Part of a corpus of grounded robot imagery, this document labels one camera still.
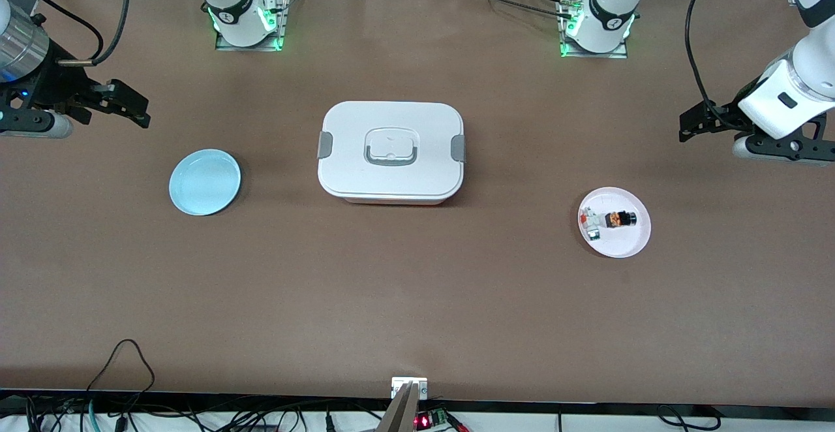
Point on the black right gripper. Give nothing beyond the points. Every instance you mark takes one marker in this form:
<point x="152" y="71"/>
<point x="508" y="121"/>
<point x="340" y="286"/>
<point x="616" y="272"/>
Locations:
<point x="53" y="86"/>

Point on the small green white switch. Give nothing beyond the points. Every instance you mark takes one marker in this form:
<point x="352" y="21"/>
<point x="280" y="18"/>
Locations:
<point x="593" y="233"/>

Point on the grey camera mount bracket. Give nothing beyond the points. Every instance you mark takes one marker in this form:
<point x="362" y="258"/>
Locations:
<point x="404" y="406"/>

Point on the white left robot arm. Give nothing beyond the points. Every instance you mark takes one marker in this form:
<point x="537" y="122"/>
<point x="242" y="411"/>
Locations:
<point x="783" y="99"/>

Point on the light blue round plate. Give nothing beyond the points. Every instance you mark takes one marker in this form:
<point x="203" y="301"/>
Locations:
<point x="204" y="182"/>

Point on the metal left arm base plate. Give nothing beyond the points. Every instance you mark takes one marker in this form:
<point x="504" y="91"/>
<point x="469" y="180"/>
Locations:
<point x="620" y="53"/>

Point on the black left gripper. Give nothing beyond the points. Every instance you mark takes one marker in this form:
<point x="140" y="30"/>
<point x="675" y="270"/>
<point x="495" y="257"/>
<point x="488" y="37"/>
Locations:
<point x="726" y="117"/>

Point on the white lunch box grey clips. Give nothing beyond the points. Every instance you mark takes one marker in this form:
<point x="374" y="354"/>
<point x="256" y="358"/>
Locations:
<point x="391" y="153"/>

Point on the circuit board with red light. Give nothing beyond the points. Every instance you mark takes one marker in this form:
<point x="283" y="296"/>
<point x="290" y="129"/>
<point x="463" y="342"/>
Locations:
<point x="430" y="419"/>

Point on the pink round plate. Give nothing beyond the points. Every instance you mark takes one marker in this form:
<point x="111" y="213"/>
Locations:
<point x="626" y="239"/>

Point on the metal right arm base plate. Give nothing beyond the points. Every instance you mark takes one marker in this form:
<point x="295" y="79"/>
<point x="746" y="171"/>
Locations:
<point x="284" y="21"/>

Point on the small red white switch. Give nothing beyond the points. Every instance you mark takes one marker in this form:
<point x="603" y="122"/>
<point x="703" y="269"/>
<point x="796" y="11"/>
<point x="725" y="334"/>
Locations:
<point x="588" y="215"/>

